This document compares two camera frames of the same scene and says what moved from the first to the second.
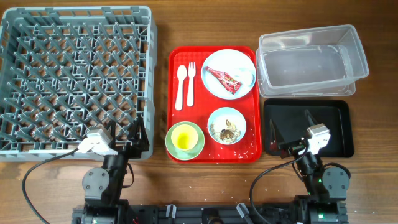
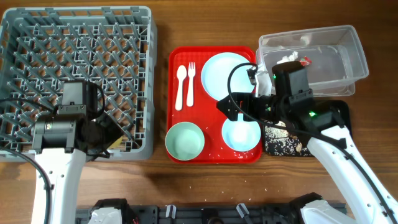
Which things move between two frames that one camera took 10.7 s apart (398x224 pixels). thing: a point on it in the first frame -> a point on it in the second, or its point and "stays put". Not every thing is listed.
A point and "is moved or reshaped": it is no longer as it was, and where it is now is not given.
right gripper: x=292 y=147 -> x=247 y=99
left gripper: x=142 y=142 -> x=115 y=132
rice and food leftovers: x=229 y=134 is moved or reshaped
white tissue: x=245 y=76 -> x=290 y=58
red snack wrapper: x=227 y=82 -> x=305 y=61
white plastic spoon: x=181 y=74 stays put
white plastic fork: x=191 y=73 stays put
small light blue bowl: x=227 y=126 -> x=240 y=135
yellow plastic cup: x=184 y=137 is moved or reshaped
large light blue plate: x=237 y=65 stays put
